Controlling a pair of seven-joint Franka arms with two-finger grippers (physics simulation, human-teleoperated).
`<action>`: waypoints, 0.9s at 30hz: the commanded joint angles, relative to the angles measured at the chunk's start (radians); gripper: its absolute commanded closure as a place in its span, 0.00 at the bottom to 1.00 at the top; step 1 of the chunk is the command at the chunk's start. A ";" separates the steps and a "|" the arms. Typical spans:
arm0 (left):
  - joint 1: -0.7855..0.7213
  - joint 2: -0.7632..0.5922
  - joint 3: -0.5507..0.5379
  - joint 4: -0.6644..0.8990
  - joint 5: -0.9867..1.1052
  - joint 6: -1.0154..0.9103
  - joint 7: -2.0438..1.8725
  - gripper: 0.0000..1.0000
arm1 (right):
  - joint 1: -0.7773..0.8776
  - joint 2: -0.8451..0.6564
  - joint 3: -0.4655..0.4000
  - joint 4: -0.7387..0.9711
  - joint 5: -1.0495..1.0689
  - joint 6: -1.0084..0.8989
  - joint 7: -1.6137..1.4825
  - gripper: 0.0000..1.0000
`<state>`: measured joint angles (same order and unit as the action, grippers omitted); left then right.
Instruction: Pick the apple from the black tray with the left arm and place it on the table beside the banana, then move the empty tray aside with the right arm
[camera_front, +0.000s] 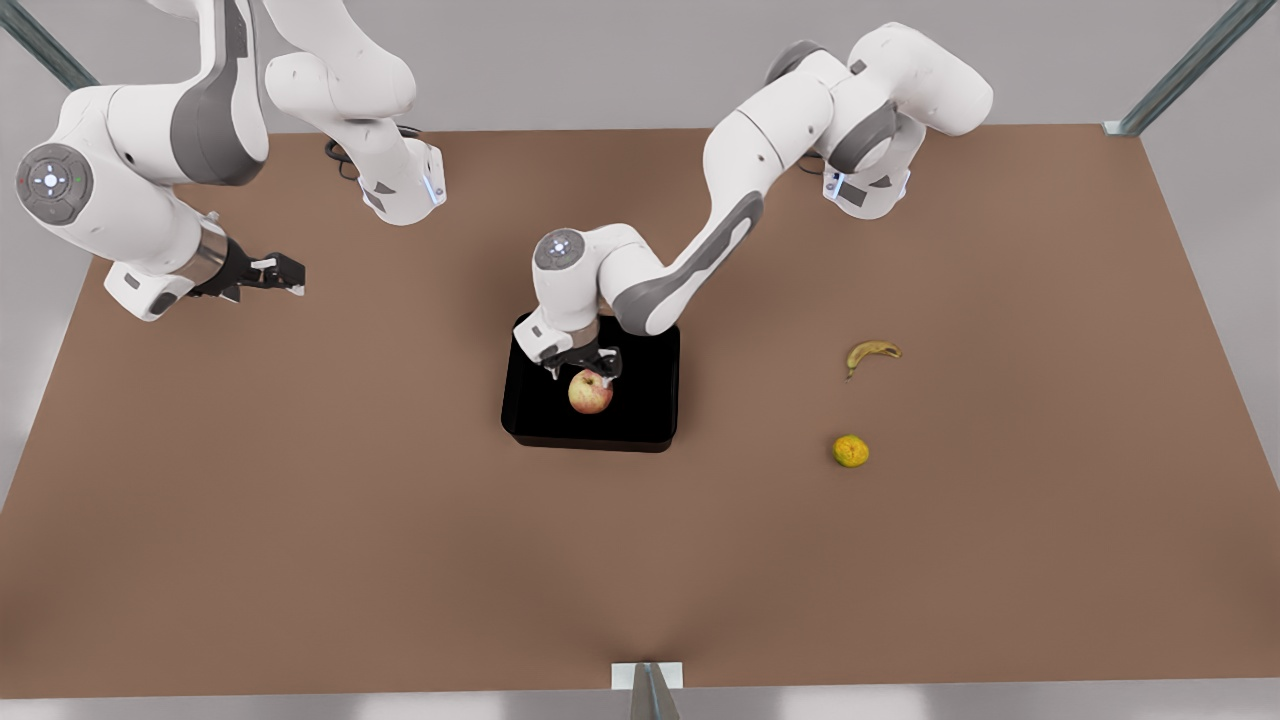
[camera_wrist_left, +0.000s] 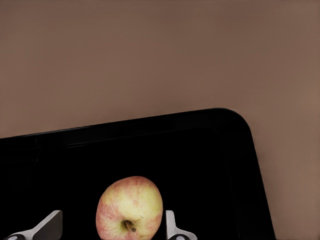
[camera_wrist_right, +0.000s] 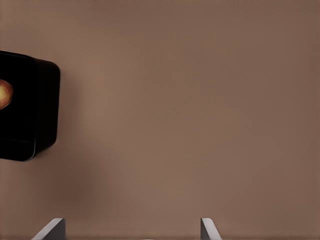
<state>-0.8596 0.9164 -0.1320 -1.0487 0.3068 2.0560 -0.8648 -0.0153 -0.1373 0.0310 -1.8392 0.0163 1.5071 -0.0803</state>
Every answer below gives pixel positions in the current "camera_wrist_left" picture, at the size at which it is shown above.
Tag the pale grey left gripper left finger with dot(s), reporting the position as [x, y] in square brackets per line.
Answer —
[47, 226]

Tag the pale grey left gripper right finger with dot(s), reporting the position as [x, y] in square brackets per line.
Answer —
[171, 225]

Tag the yellow-red apple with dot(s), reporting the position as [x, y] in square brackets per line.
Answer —
[130, 205]

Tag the black rectangular tray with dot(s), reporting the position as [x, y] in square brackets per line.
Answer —
[190, 175]

